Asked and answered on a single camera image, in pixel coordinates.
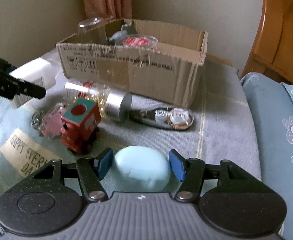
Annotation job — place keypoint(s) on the white plastic box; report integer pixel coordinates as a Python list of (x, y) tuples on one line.
[(39, 71)]

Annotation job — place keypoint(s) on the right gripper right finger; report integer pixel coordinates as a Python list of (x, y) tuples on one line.
[(190, 172)]

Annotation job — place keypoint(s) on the light blue oval case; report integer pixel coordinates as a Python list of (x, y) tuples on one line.
[(140, 169)]

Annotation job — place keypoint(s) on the pink keychain charm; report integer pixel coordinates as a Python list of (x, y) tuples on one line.
[(49, 124)]

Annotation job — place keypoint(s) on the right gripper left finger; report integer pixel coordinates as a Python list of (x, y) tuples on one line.
[(91, 170)]

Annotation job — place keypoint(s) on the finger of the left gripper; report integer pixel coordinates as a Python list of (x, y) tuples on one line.
[(20, 86)]

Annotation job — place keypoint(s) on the wooden headboard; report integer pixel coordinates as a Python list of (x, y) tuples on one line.
[(272, 50)]

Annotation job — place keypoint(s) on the glass bottle silver cap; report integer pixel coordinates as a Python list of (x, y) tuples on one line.
[(113, 103)]

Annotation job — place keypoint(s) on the clear glass cup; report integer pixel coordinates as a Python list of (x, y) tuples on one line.
[(92, 30)]

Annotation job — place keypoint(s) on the clear jar red lid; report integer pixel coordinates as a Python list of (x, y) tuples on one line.
[(138, 41)]

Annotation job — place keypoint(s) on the red toy train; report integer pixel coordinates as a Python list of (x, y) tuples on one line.
[(80, 126)]

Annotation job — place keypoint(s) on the brown cardboard box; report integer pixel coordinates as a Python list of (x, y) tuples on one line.
[(170, 74)]

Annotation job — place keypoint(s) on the grey hippo figurine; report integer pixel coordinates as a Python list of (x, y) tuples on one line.
[(126, 30)]

